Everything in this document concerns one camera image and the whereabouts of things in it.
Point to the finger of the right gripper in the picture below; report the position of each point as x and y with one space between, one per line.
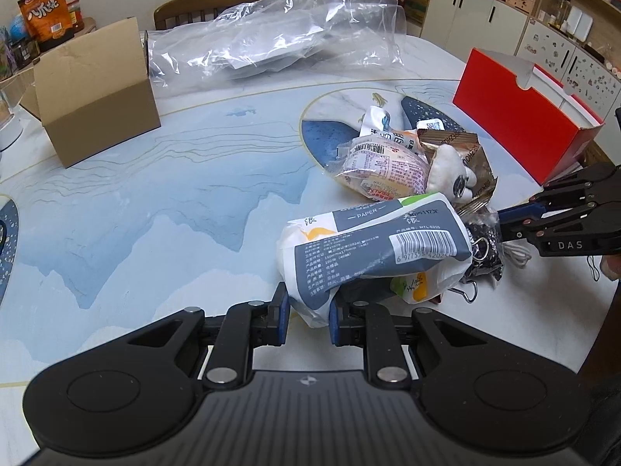
586 235
519 220

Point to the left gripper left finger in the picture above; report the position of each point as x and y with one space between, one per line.
235 336

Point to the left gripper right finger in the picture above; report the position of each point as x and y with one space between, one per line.
370 327

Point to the black patterned pouch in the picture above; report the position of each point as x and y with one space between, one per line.
486 244

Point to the gold foil snack bag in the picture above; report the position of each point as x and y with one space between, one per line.
472 155

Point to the white blue tissue pack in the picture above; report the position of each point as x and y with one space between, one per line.
418 243

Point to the pink white snack packet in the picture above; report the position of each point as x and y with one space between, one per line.
379 169

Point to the red white cardboard box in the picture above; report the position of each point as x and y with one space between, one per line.
527 112

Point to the white blue snack packet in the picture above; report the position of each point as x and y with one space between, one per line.
376 121

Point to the white cabinet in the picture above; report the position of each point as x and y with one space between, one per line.
458 26

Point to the brown cardboard box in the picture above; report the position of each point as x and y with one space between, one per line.
93 92

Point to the clear plastic bag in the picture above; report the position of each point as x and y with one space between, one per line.
267 36

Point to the wooden chair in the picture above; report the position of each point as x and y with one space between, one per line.
177 12

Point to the orange snack bag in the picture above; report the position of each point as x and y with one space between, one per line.
47 20

